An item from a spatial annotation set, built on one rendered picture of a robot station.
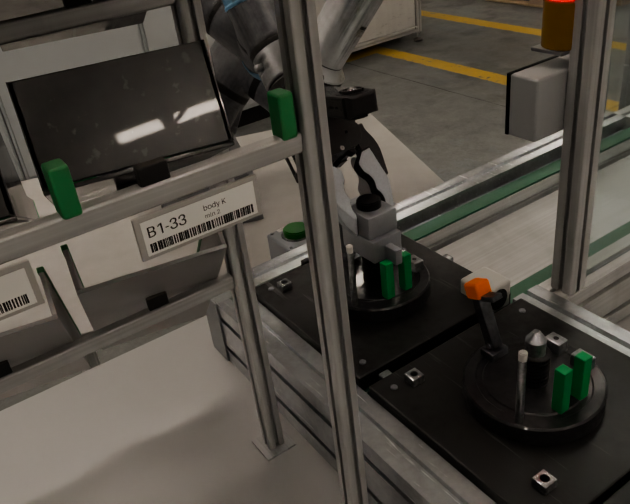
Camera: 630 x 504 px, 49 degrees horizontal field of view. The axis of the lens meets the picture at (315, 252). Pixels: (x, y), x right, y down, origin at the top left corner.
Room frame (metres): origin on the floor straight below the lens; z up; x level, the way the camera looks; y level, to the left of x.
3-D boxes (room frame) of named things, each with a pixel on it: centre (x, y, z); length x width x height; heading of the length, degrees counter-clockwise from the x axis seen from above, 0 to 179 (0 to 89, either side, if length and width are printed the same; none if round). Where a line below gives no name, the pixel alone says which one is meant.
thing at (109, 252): (1.28, 0.19, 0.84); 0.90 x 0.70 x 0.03; 101
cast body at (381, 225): (0.72, -0.08, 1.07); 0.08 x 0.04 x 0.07; 31
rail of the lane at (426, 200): (1.00, -0.23, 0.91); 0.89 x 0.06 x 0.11; 121
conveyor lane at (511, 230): (0.87, -0.34, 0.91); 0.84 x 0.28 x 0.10; 121
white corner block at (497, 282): (0.70, -0.21, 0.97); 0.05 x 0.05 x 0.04; 31
